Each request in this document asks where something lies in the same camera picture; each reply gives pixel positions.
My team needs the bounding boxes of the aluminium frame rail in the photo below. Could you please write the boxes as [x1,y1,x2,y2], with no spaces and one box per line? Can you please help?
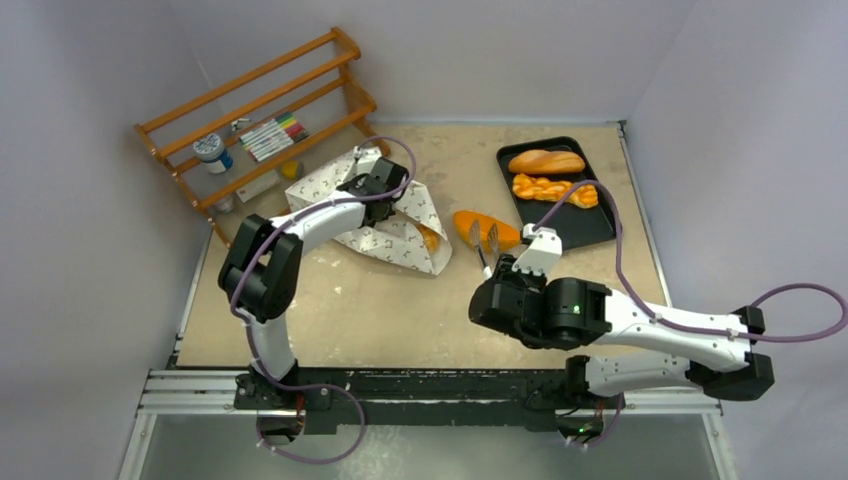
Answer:
[137,370,723,416]

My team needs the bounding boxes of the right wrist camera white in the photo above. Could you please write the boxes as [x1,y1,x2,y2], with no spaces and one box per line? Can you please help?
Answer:
[512,223,563,277]

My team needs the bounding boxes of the small white box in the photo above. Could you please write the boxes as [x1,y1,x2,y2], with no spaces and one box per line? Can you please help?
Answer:
[235,170,280,203]

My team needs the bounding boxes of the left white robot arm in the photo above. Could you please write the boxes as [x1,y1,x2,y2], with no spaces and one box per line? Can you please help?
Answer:
[218,155,416,409]

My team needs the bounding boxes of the black plastic tray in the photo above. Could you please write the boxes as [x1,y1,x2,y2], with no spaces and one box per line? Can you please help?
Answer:
[496,136,617,251]

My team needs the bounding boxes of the seeded fake bread bun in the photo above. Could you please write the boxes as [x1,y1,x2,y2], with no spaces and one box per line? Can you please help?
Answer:
[416,225,441,253]

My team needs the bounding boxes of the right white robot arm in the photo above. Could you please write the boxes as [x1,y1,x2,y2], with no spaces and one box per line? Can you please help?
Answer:
[468,255,775,407]

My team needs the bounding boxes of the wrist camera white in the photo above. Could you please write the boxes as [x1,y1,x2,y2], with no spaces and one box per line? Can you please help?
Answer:
[352,147,382,176]
[512,223,563,277]

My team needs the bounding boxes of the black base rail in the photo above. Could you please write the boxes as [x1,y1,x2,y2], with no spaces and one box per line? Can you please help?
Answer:
[234,355,624,438]

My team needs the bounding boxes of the braided fake bread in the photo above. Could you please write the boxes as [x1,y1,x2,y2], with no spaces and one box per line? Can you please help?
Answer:
[512,174,599,209]

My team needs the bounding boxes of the blue lid jar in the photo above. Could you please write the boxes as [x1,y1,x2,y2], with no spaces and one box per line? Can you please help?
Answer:
[192,133,233,175]

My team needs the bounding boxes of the purple cable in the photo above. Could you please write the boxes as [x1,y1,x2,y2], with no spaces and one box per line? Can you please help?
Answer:
[228,136,419,399]
[529,179,848,344]

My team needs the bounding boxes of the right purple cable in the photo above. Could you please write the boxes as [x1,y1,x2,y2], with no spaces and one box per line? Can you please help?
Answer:
[529,179,848,344]

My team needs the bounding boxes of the long fake bread loaf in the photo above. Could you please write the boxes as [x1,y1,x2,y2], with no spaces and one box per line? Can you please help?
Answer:
[507,150,586,175]

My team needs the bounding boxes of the pack of coloured markers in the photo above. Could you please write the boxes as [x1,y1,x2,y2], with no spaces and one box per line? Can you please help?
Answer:
[239,112,309,162]

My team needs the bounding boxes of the yellow grey eraser block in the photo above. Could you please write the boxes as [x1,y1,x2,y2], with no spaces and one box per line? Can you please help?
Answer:
[280,160,305,181]

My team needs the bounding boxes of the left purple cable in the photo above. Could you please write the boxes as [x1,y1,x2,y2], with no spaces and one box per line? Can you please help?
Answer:
[228,136,419,399]

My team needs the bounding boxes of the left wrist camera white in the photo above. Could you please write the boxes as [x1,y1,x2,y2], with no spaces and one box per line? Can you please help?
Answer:
[352,147,382,176]

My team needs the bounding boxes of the orange wooden rack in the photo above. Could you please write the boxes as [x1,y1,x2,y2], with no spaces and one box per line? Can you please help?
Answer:
[134,27,377,246]

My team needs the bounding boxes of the round fake bread roll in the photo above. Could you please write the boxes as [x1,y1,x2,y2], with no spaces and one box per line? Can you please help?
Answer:
[453,210,521,253]

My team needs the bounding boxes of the patterned white paper bag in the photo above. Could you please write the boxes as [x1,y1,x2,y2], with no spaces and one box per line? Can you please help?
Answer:
[285,148,452,276]

